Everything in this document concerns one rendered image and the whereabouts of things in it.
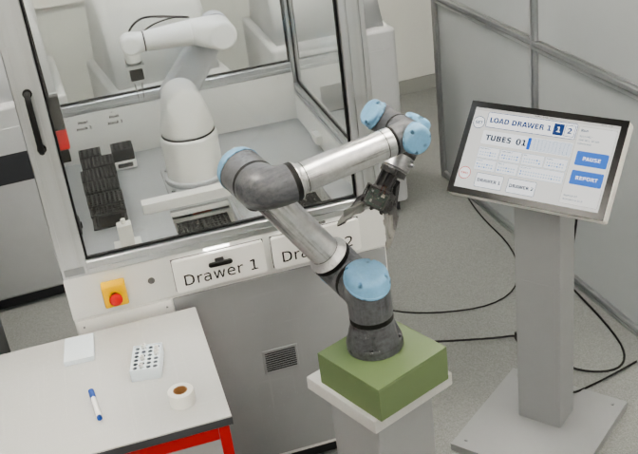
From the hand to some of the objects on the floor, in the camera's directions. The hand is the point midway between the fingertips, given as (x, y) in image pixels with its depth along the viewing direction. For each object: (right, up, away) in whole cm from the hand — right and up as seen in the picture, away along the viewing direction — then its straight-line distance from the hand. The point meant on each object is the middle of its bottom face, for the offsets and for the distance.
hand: (362, 238), depth 253 cm
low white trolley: (-63, -108, +51) cm, 136 cm away
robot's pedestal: (+13, -104, +40) cm, 112 cm away
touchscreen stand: (+68, -71, +92) cm, 135 cm away
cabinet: (-41, -66, +128) cm, 150 cm away
